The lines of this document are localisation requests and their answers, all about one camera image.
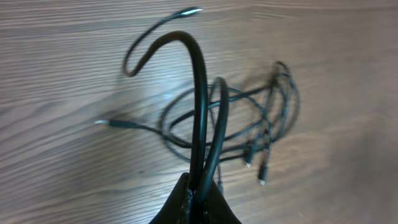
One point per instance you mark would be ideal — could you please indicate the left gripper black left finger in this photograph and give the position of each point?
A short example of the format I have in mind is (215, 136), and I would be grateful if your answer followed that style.
(176, 209)

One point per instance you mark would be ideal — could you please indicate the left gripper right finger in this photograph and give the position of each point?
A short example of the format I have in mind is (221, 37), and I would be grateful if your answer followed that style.
(214, 208)

